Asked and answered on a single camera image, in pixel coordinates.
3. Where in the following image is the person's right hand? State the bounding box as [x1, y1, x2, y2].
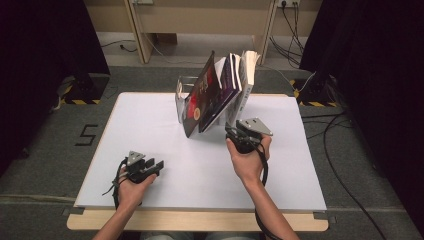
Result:
[225, 134, 273, 184]

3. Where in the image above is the clear acrylic book holder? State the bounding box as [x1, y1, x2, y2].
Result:
[174, 75, 248, 127]

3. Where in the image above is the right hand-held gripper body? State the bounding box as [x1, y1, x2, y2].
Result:
[229, 117, 274, 155]

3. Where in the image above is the black stand base striped tape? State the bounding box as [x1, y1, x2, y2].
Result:
[289, 74, 339, 108]
[61, 73, 111, 106]

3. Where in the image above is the beige wooden desk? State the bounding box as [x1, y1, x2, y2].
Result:
[83, 0, 324, 66]

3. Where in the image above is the thick black right gripper cable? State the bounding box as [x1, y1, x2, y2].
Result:
[254, 143, 284, 240]

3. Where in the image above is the white book with picture grid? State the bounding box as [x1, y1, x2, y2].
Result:
[229, 49, 262, 126]

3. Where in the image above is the short black floor cable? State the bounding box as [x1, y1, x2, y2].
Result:
[100, 39, 138, 54]

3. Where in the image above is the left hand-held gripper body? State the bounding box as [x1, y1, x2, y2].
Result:
[123, 150, 149, 184]

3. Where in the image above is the dark curtain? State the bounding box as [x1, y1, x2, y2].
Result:
[0, 0, 111, 178]
[299, 0, 424, 231]

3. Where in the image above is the black cable bundle at outlet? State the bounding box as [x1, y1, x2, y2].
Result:
[269, 1, 306, 68]

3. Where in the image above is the person's left hand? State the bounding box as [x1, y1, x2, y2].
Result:
[117, 174, 158, 210]

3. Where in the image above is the thin black left gripper cable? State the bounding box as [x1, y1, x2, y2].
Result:
[101, 158, 129, 210]

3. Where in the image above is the long black floor cable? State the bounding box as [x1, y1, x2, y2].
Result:
[301, 111, 389, 240]

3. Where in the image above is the dark brown book red print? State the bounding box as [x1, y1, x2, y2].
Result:
[182, 50, 223, 138]

